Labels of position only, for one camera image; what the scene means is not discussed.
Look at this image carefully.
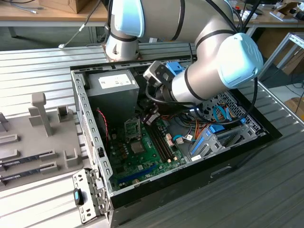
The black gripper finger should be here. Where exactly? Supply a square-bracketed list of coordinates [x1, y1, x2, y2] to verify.
[142, 106, 160, 126]

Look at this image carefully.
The silver CPU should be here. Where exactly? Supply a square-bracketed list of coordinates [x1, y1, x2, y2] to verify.
[130, 142, 146, 154]

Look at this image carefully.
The black RAM slot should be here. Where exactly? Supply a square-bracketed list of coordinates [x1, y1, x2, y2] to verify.
[146, 125, 171, 164]
[151, 125, 176, 162]

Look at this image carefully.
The blue plastic drive latch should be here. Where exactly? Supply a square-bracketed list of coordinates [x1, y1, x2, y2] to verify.
[166, 61, 186, 76]

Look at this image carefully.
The gray power supply unit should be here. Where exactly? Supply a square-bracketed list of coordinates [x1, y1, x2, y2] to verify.
[84, 69, 140, 117]

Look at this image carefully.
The green motherboard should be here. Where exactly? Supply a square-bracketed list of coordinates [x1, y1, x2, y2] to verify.
[108, 117, 188, 190]

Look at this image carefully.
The black case fan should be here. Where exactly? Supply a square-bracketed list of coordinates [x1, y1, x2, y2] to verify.
[95, 108, 111, 143]

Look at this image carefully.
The blue expansion slot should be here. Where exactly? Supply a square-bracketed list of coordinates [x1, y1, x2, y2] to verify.
[117, 164, 158, 184]

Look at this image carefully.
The hard disk in blue carrier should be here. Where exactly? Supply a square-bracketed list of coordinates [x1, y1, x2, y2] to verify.
[209, 115, 247, 133]

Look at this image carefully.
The silver perforated drive cage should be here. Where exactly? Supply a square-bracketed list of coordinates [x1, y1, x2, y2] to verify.
[190, 91, 268, 162]

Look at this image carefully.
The black PC case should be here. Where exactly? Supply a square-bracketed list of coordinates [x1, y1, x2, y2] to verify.
[70, 54, 283, 228]

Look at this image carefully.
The black and blue latch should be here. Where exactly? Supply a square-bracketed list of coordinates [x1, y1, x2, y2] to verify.
[73, 188, 85, 206]

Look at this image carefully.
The gray parts rack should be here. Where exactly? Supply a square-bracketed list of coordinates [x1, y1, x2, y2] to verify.
[0, 92, 93, 193]

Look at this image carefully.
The large cardboard box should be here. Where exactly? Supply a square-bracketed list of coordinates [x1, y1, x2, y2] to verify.
[257, 28, 304, 76]

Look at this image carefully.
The black stand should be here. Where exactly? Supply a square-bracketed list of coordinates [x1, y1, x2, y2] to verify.
[242, 0, 262, 36]

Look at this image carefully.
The small cardboard box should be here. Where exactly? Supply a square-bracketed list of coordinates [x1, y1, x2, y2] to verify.
[284, 96, 304, 114]

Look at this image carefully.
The RAM stick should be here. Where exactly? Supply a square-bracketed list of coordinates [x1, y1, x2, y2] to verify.
[0, 154, 42, 168]
[0, 169, 42, 183]

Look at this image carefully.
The wooden desk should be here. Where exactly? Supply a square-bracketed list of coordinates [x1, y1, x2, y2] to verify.
[232, 0, 304, 57]
[0, 0, 110, 27]

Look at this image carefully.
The open cardboard box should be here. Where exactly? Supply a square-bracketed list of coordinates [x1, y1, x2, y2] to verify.
[273, 1, 301, 17]

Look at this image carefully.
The wrist camera with black bracket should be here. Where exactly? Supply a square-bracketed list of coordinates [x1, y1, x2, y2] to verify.
[143, 60, 176, 85]

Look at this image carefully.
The orange wire bundle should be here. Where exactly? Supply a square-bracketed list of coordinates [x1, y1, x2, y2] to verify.
[161, 114, 212, 142]

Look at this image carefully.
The red twisted wire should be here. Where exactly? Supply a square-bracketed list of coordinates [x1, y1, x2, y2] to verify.
[96, 107, 110, 141]

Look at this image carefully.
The blue flat wire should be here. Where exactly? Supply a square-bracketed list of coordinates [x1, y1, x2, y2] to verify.
[213, 105, 235, 122]

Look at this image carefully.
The blue plastic rail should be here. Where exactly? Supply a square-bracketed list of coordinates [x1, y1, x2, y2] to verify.
[191, 136, 205, 155]

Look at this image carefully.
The silver slot cover bracket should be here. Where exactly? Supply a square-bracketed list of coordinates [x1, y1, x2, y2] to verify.
[72, 167, 113, 225]

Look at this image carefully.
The gray cable with plug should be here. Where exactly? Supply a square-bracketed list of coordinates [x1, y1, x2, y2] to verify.
[58, 0, 100, 49]

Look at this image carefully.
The aluminium profile frame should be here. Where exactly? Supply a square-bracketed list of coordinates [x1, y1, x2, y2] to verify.
[257, 32, 304, 81]

